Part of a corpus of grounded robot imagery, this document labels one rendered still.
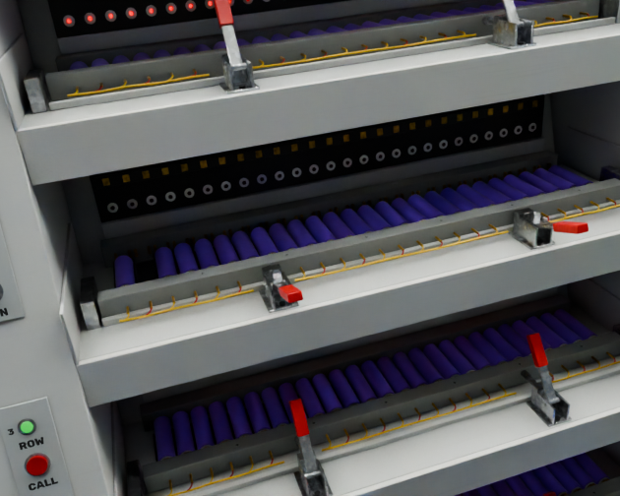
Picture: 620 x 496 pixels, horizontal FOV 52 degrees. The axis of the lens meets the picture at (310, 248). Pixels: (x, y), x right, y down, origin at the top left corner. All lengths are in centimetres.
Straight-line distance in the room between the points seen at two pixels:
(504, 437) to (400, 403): 11
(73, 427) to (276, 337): 18
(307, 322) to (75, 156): 24
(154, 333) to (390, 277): 22
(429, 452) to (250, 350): 23
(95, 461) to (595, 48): 59
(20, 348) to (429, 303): 36
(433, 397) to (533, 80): 34
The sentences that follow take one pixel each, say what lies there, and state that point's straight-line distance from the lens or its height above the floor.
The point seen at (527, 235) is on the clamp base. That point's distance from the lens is 66.
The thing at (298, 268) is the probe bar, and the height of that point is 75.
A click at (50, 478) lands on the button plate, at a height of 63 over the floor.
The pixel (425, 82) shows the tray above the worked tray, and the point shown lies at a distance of 59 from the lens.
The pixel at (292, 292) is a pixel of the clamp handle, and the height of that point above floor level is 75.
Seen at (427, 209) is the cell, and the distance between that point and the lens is 69.
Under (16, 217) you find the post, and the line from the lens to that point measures 54.
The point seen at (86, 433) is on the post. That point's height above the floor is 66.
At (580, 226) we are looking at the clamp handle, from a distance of 61.
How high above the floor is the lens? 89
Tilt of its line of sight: 11 degrees down
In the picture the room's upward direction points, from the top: 10 degrees counter-clockwise
